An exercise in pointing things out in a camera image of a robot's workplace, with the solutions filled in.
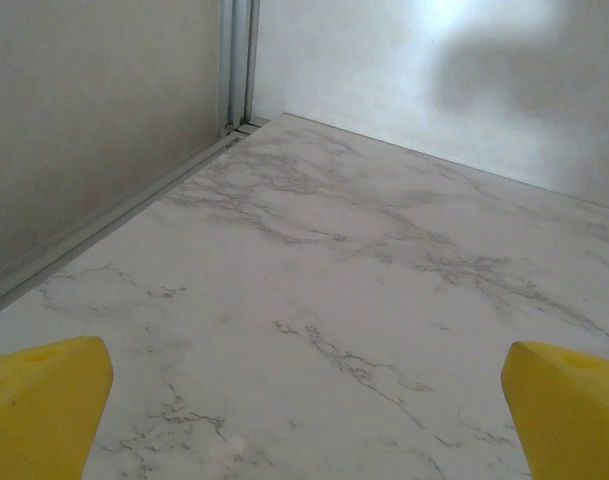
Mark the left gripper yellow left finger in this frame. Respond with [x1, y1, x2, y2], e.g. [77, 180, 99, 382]
[0, 335, 114, 480]

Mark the aluminium table side rail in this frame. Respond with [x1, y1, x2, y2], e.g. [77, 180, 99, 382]
[0, 132, 243, 321]

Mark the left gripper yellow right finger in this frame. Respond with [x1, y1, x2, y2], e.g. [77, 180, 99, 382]
[501, 341, 609, 480]

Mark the aluminium frame corner post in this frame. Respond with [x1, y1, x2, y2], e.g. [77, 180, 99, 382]
[217, 0, 261, 137]

